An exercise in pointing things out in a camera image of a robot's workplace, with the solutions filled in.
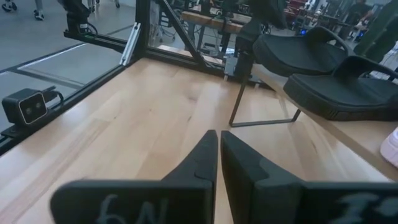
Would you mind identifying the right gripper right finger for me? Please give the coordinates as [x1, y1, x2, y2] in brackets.
[221, 130, 398, 224]

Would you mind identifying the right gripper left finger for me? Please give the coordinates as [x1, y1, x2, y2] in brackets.
[50, 129, 218, 224]

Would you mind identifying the pink rubber slide sandal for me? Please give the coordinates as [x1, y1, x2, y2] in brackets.
[379, 126, 398, 169]

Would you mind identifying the wooden background table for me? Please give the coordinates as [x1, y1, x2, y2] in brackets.
[182, 11, 253, 35]

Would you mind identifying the tall dark green cactus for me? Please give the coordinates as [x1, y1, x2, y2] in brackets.
[353, 0, 398, 63]

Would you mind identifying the person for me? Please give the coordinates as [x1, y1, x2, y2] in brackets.
[345, 0, 374, 24]

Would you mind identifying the person's foot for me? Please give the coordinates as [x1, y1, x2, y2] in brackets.
[33, 0, 45, 21]
[1, 0, 18, 12]

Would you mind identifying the wooden shelf black metal frame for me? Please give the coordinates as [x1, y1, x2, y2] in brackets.
[229, 62, 398, 183]

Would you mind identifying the silver aluminium bracket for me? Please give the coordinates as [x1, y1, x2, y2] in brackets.
[119, 22, 141, 67]

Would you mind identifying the black camera cable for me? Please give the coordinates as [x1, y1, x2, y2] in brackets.
[42, 86, 65, 108]

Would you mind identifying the black aluminium rig frame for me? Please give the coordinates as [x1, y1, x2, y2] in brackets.
[0, 0, 259, 156]

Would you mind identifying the black table-level camera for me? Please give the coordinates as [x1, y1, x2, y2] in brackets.
[1, 88, 49, 127]

